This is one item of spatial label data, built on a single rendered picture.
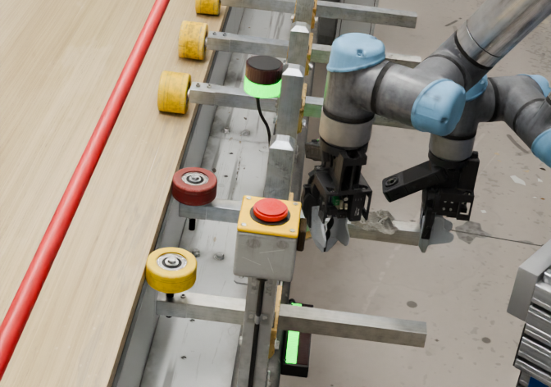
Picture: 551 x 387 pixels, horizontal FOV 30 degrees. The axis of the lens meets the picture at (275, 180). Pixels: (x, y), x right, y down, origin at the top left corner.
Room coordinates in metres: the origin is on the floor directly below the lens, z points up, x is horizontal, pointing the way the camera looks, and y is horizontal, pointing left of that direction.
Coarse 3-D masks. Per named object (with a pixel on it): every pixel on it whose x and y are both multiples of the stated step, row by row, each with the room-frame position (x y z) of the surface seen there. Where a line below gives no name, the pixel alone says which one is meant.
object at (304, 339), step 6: (306, 306) 1.47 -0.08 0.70; (300, 336) 1.39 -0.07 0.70; (306, 336) 1.39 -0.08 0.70; (300, 342) 1.37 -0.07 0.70; (306, 342) 1.38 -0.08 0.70; (300, 348) 1.36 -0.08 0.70; (306, 348) 1.36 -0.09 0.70; (300, 354) 1.34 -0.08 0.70; (306, 354) 1.34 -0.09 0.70; (300, 360) 1.33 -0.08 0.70; (306, 360) 1.33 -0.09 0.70
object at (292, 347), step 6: (300, 306) 1.47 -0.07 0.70; (294, 336) 1.39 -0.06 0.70; (288, 342) 1.37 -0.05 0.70; (294, 342) 1.37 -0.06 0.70; (288, 348) 1.35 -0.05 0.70; (294, 348) 1.35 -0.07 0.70; (288, 354) 1.34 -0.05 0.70; (294, 354) 1.34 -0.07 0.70; (288, 360) 1.32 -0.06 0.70; (294, 360) 1.33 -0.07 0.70
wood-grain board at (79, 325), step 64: (0, 0) 2.23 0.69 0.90; (64, 0) 2.27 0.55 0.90; (128, 0) 2.32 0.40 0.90; (192, 0) 2.36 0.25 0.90; (0, 64) 1.91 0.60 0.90; (64, 64) 1.94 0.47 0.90; (192, 64) 2.01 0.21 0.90; (0, 128) 1.65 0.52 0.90; (64, 128) 1.68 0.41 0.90; (128, 128) 1.70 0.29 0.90; (0, 192) 1.44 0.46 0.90; (128, 192) 1.48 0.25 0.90; (0, 256) 1.27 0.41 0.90; (64, 256) 1.28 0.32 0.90; (128, 256) 1.30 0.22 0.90; (0, 320) 1.12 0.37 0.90; (64, 320) 1.13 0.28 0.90; (128, 320) 1.15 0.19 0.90; (0, 384) 0.99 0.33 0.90; (64, 384) 1.01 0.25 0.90
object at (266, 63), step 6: (252, 60) 1.51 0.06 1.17; (258, 60) 1.51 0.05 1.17; (264, 60) 1.51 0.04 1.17; (270, 60) 1.51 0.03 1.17; (276, 60) 1.52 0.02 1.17; (252, 66) 1.48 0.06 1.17; (258, 66) 1.48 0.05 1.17; (264, 66) 1.49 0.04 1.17; (270, 66) 1.49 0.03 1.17; (276, 66) 1.49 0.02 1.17; (264, 84) 1.47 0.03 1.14; (270, 84) 1.48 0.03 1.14; (276, 96) 1.49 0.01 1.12; (258, 102) 1.50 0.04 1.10; (258, 108) 1.50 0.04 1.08; (276, 108) 1.48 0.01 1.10; (264, 120) 1.50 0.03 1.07; (270, 132) 1.50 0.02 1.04; (270, 138) 1.50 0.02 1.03
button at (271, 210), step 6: (264, 198) 1.00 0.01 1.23; (270, 198) 1.01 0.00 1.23; (258, 204) 0.99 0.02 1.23; (264, 204) 0.99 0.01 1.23; (270, 204) 0.99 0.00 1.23; (276, 204) 1.00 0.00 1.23; (282, 204) 1.00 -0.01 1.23; (258, 210) 0.98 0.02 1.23; (264, 210) 0.98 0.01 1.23; (270, 210) 0.98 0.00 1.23; (276, 210) 0.98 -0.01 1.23; (282, 210) 0.99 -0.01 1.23; (258, 216) 0.98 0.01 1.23; (264, 216) 0.97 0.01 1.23; (270, 216) 0.97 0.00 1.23; (276, 216) 0.97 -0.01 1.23; (282, 216) 0.98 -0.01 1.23
